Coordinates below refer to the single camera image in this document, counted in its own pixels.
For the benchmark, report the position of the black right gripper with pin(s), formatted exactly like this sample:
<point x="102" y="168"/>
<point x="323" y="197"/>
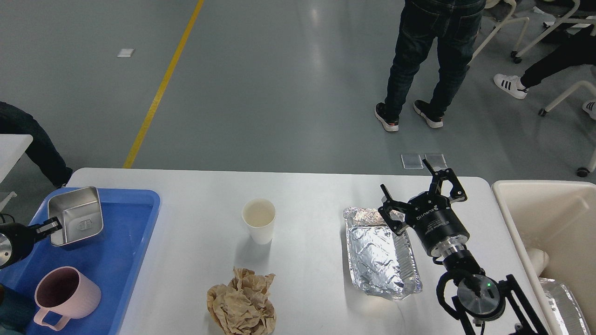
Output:
<point x="435" y="223"/>

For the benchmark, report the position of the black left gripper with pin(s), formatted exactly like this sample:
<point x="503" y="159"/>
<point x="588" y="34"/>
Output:
<point x="17" y="241"/>

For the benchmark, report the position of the steel rectangular container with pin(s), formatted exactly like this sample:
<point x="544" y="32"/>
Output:
<point x="80" y="213"/>

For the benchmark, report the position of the pink mug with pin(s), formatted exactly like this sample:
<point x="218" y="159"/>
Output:
<point x="65" y="294"/>

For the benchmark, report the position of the aluminium foil tray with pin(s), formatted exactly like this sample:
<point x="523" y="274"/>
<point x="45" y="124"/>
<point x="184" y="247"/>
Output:
<point x="381" y="263"/>

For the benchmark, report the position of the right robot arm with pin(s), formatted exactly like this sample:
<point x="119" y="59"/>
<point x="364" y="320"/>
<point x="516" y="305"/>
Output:
<point x="464" y="291"/>

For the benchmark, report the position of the floor outlet plate right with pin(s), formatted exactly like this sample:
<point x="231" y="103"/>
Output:
<point x="436" y="160"/>

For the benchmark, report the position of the floor outlet plate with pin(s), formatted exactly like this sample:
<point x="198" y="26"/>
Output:
<point x="412" y="161"/>
<point x="436" y="160"/>

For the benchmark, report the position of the floor outlet plate left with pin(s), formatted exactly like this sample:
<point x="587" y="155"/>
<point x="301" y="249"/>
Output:
<point x="412" y="161"/>

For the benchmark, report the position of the blue plastic tray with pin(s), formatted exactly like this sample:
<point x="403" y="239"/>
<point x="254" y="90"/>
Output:
<point x="112" y="262"/>

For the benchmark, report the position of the person in dark jeans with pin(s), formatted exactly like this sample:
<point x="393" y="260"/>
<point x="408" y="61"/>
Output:
<point x="41" y="151"/>

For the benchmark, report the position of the white side table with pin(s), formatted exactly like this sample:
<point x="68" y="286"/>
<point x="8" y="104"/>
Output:
<point x="12" y="147"/>

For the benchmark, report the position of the beige plastic bin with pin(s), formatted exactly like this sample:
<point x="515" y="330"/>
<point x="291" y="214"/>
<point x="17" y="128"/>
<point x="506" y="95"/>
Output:
<point x="559" y="218"/>

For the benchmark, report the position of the white paper cup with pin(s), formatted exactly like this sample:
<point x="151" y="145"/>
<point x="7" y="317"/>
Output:
<point x="259" y="216"/>

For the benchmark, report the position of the foil tray in bin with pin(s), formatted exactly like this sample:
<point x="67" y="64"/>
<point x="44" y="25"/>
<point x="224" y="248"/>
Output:
<point x="563" y="309"/>

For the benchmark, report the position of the crumpled brown paper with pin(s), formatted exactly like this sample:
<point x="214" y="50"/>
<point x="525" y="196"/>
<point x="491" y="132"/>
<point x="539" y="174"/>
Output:
<point x="243" y="306"/>

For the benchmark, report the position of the white office chair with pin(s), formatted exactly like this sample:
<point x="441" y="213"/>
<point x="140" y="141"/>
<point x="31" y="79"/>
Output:
<point x="502" y="13"/>

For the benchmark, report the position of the seated person leg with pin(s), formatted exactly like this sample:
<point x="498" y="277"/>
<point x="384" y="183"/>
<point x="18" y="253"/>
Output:
<point x="578" y="50"/>

